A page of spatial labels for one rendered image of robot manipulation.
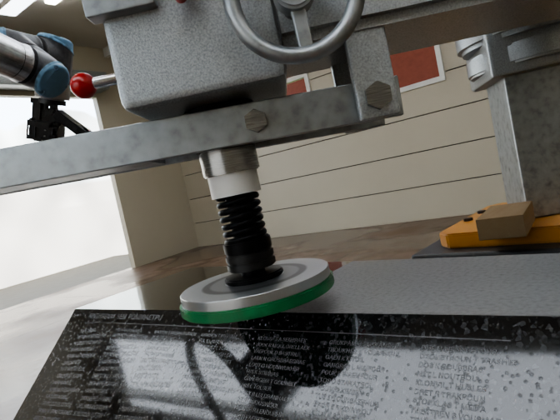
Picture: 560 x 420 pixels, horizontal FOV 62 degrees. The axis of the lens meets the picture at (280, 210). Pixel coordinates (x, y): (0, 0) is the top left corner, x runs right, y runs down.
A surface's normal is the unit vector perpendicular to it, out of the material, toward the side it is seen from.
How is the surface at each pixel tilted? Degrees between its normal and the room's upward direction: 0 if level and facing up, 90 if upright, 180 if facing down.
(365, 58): 90
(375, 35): 90
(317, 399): 45
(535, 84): 90
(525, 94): 90
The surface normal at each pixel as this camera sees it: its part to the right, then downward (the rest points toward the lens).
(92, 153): -0.01, 0.07
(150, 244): 0.80, -0.13
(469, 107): -0.57, 0.17
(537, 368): -0.57, -0.57
